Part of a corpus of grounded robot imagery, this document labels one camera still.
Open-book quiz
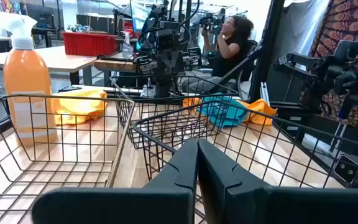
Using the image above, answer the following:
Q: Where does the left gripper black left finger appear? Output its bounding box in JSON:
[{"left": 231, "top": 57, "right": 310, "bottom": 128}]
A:
[{"left": 31, "top": 138, "right": 198, "bottom": 224}]

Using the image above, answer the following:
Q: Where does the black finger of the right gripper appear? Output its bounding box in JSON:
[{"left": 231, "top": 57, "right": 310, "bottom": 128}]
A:
[
  {"left": 155, "top": 77, "right": 165, "bottom": 98},
  {"left": 163, "top": 77, "right": 173, "bottom": 98}
]

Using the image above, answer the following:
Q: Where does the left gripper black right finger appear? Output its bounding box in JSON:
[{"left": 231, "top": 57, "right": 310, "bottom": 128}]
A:
[{"left": 198, "top": 138, "right": 358, "bottom": 224}]

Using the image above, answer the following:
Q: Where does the blue microfiber towel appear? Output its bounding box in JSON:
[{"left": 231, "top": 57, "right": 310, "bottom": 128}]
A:
[{"left": 196, "top": 92, "right": 249, "bottom": 128}]

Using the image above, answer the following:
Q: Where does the yellow microfiber towel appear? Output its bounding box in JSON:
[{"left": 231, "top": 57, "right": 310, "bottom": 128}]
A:
[{"left": 53, "top": 88, "right": 108, "bottom": 126}]

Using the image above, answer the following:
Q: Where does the orange microfiber towel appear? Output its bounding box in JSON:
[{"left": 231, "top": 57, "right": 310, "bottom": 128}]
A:
[{"left": 182, "top": 97, "right": 278, "bottom": 126}]

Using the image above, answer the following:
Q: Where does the clear spray bottle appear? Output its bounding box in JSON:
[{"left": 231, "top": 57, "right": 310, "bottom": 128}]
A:
[{"left": 122, "top": 32, "right": 135, "bottom": 59}]

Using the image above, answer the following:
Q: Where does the computer monitor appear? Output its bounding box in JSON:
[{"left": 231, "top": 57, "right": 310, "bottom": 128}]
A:
[{"left": 131, "top": 1, "right": 152, "bottom": 34}]

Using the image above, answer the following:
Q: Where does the black background robot gripper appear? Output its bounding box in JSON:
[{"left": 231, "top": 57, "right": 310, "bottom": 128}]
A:
[{"left": 197, "top": 12, "right": 226, "bottom": 32}]

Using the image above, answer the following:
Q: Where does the person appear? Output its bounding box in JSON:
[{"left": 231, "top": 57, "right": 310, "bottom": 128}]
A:
[{"left": 181, "top": 14, "right": 256, "bottom": 94}]

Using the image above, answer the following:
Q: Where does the black office chair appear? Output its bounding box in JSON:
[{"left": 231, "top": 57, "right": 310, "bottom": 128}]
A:
[{"left": 237, "top": 39, "right": 259, "bottom": 96}]

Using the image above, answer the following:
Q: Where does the red plastic bin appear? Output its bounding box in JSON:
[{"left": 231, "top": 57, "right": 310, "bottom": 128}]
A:
[{"left": 62, "top": 32, "right": 117, "bottom": 57}]

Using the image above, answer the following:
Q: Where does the black remote control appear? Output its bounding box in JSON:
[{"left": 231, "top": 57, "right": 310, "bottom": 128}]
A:
[{"left": 57, "top": 86, "right": 83, "bottom": 93}]

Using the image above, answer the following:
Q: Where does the light wooden table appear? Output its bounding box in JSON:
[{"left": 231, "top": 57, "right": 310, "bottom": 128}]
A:
[{"left": 0, "top": 45, "right": 98, "bottom": 86}]

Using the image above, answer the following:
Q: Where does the grey hanging cloth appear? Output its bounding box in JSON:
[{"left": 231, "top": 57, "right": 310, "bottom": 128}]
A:
[{"left": 272, "top": 0, "right": 332, "bottom": 63}]

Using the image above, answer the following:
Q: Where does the orange spray bottle white trigger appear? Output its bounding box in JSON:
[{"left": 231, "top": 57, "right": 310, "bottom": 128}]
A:
[{"left": 0, "top": 8, "right": 58, "bottom": 147}]

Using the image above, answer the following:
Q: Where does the floral patterned tapestry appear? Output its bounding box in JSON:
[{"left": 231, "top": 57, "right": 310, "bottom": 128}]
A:
[{"left": 309, "top": 0, "right": 358, "bottom": 127}]

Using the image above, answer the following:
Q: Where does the black wire basket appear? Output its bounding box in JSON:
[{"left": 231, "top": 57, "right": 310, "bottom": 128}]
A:
[
  {"left": 0, "top": 94, "right": 135, "bottom": 224},
  {"left": 132, "top": 100, "right": 358, "bottom": 224},
  {"left": 109, "top": 75, "right": 239, "bottom": 149}
]

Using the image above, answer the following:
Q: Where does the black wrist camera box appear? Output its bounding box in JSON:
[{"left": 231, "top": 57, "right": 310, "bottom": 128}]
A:
[{"left": 157, "top": 29, "right": 180, "bottom": 50}]

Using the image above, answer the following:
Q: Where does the black frame post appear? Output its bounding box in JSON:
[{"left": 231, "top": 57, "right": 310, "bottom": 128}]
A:
[{"left": 249, "top": 0, "right": 287, "bottom": 102}]

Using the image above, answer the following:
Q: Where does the small black camera box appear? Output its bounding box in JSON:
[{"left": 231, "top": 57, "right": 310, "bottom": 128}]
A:
[{"left": 333, "top": 154, "right": 358, "bottom": 187}]

